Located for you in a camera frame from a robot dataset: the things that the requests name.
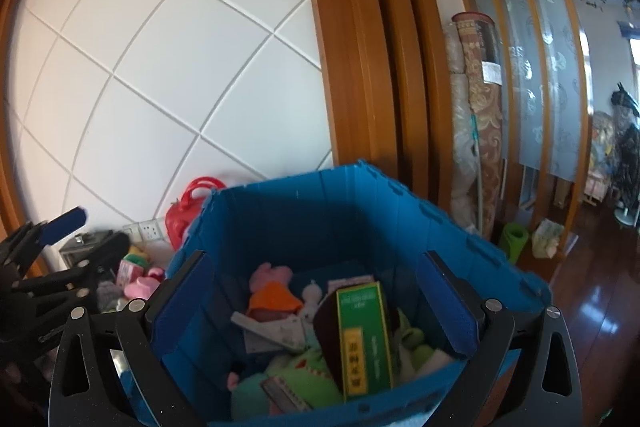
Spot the pink plush pig orange dress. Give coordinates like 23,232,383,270
246,262,306,323

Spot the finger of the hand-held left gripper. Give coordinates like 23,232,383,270
12,231,132,343
0,206,89,280

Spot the green medicine box yellow label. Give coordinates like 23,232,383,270
313,279,396,403

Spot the pink plush toy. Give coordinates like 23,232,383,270
124,267,167,301

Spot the green plush toy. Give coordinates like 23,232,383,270
231,347,346,423

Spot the white paper card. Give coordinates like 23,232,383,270
230,311,308,354

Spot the small white doll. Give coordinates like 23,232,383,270
300,279,324,309

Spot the frosted glass wooden partition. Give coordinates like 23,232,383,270
432,0,592,253

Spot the black horse figure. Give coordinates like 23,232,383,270
609,82,640,210

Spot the red plastic bag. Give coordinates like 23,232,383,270
165,177,228,251

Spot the pink yellow toy box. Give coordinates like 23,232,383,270
117,252,151,284

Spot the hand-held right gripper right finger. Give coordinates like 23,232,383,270
417,249,586,427

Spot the blue plastic crate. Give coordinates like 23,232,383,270
112,159,553,427

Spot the rolled green mat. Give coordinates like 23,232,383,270
500,222,530,266

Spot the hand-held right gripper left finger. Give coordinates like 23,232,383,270
47,249,211,427

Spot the rolled white quilt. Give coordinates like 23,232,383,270
446,23,482,234

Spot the white green packet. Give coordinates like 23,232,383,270
531,219,567,261

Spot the rolled patterned carpet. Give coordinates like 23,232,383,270
451,12,507,244

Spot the grey striped card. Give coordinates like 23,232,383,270
262,376,312,414

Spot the wooden door frame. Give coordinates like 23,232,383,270
295,0,457,200

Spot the white wall socket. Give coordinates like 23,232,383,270
122,219,166,243

